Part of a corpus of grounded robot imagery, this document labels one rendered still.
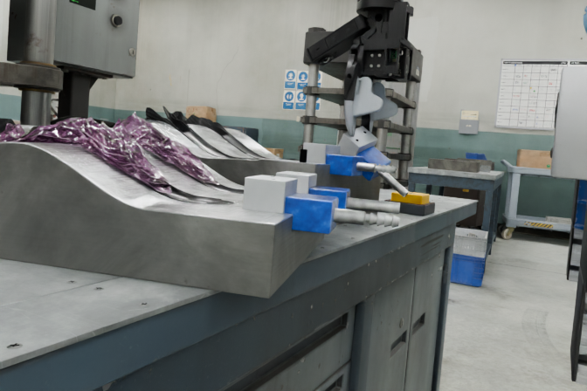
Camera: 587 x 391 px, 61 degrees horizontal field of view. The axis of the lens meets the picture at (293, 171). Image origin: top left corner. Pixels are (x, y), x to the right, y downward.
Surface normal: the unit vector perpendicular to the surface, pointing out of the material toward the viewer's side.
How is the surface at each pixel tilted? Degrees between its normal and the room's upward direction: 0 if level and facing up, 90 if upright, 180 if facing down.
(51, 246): 90
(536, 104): 90
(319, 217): 90
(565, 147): 90
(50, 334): 0
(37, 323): 0
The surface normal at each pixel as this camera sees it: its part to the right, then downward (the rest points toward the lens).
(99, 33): 0.87, 0.10
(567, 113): -0.47, 0.01
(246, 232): -0.21, 0.04
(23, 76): 0.40, 0.08
